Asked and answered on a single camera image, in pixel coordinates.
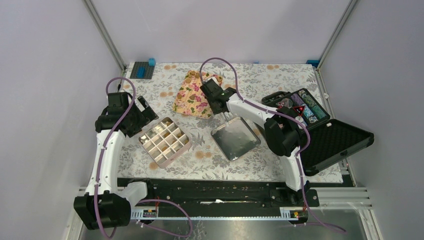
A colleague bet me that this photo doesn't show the grey lego baseplate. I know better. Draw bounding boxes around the grey lego baseplate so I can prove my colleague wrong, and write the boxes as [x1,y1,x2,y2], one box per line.
[130,61,155,80]

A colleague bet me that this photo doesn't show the silver tin lid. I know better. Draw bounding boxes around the silver tin lid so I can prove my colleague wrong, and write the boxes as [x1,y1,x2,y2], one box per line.
[210,116,261,161]

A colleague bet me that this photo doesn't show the floral rectangular tray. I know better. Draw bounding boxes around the floral rectangular tray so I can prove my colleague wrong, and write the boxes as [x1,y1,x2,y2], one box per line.
[172,70,213,119]

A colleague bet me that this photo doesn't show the compartmented metal chocolate tin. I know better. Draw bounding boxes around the compartmented metal chocolate tin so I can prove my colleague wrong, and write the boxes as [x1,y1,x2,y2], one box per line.
[138,117,191,169]

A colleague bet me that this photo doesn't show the purple cable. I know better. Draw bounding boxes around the purple cable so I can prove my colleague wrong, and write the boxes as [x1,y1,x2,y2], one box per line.
[199,57,347,234]
[93,77,137,239]

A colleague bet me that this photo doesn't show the blue corner bracket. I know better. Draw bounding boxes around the blue corner bracket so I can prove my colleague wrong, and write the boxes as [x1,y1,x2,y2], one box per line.
[306,59,320,68]

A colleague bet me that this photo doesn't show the black poker chip case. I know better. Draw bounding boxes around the black poker chip case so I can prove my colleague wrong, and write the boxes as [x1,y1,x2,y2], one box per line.
[261,88,374,177]

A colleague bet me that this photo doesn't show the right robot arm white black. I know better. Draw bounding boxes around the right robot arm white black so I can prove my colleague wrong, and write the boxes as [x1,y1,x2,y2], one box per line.
[200,79,311,206]

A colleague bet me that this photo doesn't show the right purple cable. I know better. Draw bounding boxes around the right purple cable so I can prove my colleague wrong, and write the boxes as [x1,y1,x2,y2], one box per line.
[199,57,347,234]

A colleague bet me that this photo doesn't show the silver metal tongs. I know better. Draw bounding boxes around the silver metal tongs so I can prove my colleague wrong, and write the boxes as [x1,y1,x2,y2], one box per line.
[221,112,232,123]

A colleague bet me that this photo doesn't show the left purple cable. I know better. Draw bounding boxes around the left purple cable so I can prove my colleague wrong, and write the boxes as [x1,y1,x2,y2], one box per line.
[93,77,137,239]

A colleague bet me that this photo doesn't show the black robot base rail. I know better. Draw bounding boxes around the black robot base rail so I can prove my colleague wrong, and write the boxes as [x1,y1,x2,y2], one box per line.
[117,177,320,220]

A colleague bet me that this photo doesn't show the floral table mat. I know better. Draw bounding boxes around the floral table mat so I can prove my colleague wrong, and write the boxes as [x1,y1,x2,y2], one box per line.
[117,61,323,182]

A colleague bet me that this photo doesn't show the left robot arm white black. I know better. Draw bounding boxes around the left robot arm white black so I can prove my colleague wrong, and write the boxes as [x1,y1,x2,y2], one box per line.
[73,92,158,230]

